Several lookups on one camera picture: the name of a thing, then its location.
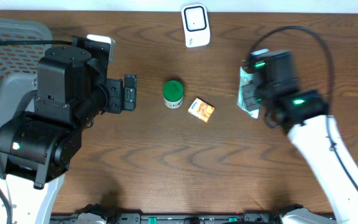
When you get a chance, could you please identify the teal wet wipes pack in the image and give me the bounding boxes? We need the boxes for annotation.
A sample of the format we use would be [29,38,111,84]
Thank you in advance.
[237,67,259,119]

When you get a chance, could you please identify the green lid jar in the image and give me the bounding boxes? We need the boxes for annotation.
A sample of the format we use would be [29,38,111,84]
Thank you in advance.
[163,80,184,109]

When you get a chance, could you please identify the dark grey plastic basket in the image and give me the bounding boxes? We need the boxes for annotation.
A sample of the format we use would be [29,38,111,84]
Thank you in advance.
[0,17,54,197]

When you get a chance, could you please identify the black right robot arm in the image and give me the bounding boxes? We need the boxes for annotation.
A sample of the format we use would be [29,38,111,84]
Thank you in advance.
[238,49,358,223]

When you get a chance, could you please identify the white barcode scanner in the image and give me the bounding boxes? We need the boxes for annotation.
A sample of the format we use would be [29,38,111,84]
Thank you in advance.
[181,4,211,48]

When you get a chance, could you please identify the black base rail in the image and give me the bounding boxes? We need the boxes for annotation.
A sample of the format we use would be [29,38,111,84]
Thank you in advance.
[50,212,335,224]

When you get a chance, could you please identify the orange tissue pack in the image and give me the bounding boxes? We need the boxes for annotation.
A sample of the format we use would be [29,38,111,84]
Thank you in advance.
[188,98,215,123]

